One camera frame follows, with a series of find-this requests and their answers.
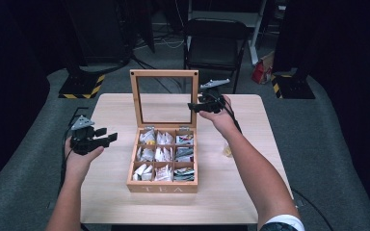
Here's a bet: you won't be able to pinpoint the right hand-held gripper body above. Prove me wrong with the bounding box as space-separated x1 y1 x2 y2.
198 78 231 115

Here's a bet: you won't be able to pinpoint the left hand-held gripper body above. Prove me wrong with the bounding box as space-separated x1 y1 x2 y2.
69 115 109 156

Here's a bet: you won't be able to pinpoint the wooden tea box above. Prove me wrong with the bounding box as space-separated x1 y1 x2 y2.
126 68 199 194

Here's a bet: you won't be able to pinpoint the person's right hand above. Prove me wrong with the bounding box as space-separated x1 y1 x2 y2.
198 94 239 140

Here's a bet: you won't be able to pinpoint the person's left hand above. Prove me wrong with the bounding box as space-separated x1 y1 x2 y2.
64 138 105 185

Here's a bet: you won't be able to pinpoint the striped black stand base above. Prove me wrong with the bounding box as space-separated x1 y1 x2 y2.
270 73 316 100
58 72 106 100

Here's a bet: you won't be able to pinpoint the black folding chair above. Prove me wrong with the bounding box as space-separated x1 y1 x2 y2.
182 17 249 95

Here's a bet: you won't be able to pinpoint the group of tea bags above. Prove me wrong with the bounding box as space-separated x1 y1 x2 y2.
132 129 196 183

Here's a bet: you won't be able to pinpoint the person's white-edged sleeve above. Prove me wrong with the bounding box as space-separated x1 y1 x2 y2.
259 214 306 231

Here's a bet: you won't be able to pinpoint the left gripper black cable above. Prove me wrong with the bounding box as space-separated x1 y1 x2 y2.
58 123 78 193

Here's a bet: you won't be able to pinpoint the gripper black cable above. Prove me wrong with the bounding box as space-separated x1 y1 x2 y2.
58 123 78 193
220 95 243 135

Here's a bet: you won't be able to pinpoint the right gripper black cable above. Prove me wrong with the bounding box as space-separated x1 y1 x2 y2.
220 95 243 135

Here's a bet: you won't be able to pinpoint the white floor cable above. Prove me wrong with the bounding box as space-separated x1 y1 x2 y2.
134 38 186 51

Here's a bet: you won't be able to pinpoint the black floor cables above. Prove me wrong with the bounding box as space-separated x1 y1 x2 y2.
130 55 185 94

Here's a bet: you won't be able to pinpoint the black floor cable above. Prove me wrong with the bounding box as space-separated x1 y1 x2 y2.
290 187 336 231

